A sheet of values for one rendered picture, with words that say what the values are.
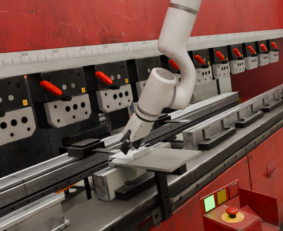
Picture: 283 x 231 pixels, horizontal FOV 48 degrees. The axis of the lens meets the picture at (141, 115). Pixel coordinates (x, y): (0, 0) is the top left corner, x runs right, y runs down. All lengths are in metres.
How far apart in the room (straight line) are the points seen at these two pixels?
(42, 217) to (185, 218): 0.56
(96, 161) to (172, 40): 0.69
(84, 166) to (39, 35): 0.63
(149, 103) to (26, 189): 0.56
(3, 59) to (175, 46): 0.47
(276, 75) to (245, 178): 1.56
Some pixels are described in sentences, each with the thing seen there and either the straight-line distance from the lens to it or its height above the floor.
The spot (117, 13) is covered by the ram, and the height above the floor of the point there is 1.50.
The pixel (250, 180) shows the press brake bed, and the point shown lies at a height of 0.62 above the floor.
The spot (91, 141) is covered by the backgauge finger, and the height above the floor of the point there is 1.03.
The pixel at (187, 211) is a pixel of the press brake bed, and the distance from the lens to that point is 1.30.
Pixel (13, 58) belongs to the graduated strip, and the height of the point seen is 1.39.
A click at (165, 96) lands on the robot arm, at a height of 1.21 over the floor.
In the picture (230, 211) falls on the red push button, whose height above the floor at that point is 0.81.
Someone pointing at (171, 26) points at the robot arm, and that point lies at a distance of 0.96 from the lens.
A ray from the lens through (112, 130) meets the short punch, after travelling 1.14.
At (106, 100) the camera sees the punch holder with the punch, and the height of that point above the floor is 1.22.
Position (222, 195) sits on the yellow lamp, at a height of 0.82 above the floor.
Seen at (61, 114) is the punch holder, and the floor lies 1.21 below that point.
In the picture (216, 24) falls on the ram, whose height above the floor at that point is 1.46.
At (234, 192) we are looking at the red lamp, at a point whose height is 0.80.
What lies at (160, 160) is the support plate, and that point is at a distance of 1.04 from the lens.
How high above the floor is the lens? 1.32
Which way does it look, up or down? 9 degrees down
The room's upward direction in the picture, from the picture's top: 9 degrees counter-clockwise
